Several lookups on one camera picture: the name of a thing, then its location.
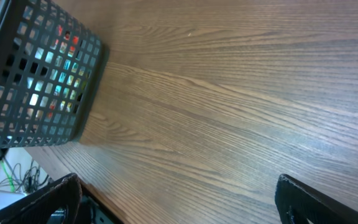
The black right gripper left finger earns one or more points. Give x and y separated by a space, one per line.
38 207

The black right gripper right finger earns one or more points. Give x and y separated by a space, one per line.
297 202

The grey plastic basket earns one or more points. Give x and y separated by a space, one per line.
50 67

